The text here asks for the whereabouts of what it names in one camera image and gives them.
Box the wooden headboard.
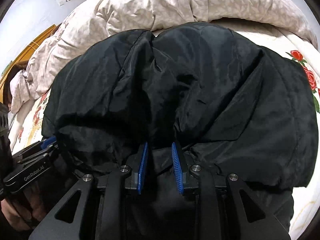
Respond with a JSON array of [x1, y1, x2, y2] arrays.
[[1, 24, 57, 104]]

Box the white rose print bedsheet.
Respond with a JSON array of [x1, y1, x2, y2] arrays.
[[1, 23, 318, 239]]

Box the left hand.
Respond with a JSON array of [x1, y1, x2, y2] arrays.
[[1, 188, 47, 231]]

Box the beige crumpled duvet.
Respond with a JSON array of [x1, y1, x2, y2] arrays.
[[11, 0, 318, 113]]

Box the black puffer jacket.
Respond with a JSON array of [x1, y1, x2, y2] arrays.
[[42, 23, 318, 229]]

